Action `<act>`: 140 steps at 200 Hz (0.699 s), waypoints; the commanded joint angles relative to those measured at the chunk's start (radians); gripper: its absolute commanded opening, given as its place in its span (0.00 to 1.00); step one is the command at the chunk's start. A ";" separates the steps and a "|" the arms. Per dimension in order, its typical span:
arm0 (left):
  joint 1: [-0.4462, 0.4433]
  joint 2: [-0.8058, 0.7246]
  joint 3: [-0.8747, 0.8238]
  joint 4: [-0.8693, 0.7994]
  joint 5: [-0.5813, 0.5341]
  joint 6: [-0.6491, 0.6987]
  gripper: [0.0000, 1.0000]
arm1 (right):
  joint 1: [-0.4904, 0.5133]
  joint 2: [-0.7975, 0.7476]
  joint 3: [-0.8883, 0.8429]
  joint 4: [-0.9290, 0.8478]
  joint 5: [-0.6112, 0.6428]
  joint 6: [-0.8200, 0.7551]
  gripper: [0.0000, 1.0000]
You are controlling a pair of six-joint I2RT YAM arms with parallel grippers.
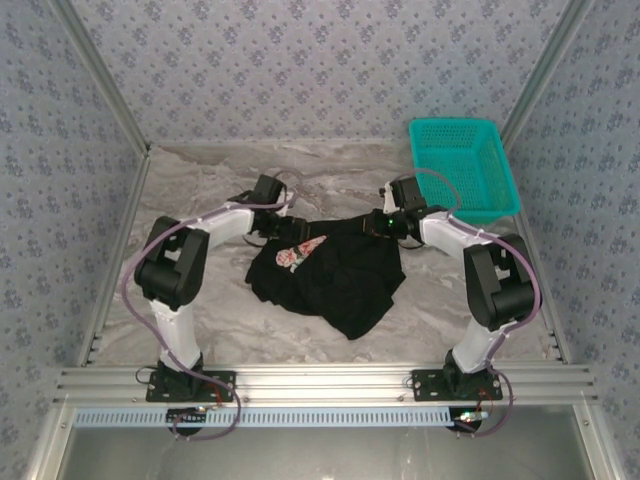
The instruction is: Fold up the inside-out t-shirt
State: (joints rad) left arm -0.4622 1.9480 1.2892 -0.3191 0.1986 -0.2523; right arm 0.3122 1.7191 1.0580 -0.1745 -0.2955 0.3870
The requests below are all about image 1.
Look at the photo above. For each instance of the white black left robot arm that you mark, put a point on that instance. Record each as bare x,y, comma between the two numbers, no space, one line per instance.
177,335

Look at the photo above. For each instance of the black t-shirt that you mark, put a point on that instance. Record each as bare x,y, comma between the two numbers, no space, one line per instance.
330,285

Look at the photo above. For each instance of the grey metal shelf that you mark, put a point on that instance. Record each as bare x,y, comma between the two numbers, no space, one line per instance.
320,455

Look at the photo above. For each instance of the small black control board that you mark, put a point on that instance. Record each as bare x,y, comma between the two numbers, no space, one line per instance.
185,416
467,419

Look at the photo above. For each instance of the aluminium side rail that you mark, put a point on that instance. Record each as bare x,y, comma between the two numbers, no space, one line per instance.
137,185
559,345

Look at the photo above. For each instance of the aluminium frame post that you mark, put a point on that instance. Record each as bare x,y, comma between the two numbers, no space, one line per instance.
547,70
100,75

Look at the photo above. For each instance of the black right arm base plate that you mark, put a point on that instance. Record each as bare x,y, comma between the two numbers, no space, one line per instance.
422,385

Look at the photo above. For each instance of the teal plastic basket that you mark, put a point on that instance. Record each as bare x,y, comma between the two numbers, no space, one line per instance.
465,165

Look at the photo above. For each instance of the aluminium frame rail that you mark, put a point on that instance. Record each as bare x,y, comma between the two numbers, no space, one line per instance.
320,382

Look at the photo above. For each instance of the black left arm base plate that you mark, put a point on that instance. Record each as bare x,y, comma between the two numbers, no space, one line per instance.
227,378

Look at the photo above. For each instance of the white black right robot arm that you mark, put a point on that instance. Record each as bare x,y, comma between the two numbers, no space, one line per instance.
475,345

